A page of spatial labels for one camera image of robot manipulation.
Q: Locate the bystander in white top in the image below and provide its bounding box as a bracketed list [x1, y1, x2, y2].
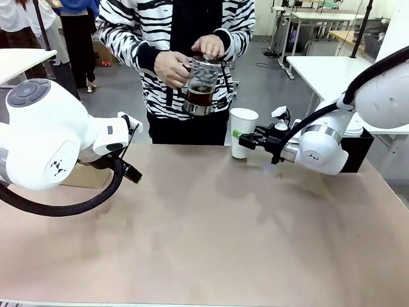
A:
[0, 0, 70, 65]

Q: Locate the tall white paper cup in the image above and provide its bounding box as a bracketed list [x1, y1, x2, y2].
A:
[229, 107, 260, 160]

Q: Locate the black stand pole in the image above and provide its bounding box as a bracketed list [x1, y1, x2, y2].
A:
[350, 0, 374, 59]

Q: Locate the wooden top background table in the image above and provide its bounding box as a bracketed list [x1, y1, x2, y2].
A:
[328, 29, 366, 54]

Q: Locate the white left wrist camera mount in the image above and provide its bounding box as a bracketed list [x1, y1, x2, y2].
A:
[116, 111, 142, 145]

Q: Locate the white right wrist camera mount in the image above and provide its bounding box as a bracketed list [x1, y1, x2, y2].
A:
[270, 106, 303, 130]

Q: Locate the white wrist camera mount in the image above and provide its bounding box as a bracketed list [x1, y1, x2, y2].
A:
[116, 111, 142, 145]
[270, 106, 303, 130]

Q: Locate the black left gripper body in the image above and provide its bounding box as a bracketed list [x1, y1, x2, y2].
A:
[78, 152, 127, 172]

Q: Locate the black square lid box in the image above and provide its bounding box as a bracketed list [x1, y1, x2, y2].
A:
[339, 125, 375, 174]

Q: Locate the zebra sleeved right forearm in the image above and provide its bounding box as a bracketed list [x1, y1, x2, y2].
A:
[95, 12, 166, 76]

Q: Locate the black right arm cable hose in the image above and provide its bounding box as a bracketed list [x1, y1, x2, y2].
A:
[270, 45, 409, 164]

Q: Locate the bystander in black trousers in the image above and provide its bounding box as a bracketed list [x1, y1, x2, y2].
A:
[58, 0, 100, 94]

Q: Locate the grey framed background desk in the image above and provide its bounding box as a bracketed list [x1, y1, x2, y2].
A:
[270, 0, 366, 65]

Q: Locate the glass french press coffee pitcher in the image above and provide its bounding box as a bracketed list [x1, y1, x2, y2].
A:
[181, 54, 225, 117]

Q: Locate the large white work table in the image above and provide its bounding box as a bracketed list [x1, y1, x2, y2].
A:
[285, 55, 409, 137]

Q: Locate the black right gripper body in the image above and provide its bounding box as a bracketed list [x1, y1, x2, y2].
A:
[263, 127, 289, 164]

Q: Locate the zebra sleeved left forearm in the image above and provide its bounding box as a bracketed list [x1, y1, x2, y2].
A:
[213, 0, 256, 61]

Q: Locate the person in zebra striped sweater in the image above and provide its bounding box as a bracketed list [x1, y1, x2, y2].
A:
[95, 0, 256, 146]

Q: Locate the person's right hand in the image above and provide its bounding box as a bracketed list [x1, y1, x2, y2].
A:
[153, 50, 193, 90]

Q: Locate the black tripod pole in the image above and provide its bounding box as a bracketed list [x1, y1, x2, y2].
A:
[33, 0, 81, 100]

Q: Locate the person's left hand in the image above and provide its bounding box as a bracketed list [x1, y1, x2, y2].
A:
[191, 34, 226, 59]

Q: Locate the brown cardboard box background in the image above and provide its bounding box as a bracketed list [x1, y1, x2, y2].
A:
[92, 42, 118, 67]

